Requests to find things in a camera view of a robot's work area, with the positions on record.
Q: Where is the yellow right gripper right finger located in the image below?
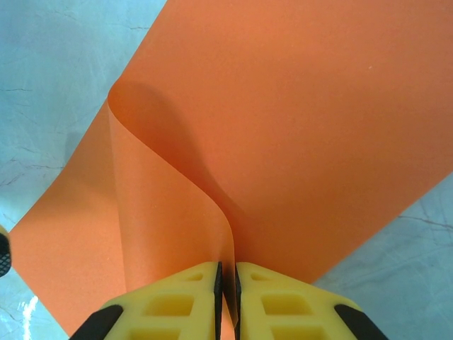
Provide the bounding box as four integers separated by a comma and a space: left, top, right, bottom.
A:
235, 261, 374, 340

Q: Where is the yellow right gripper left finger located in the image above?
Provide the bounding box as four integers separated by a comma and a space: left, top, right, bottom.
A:
72, 261, 224, 340

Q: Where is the orange square paper sheet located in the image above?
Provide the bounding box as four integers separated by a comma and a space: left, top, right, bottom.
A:
8, 0, 453, 340

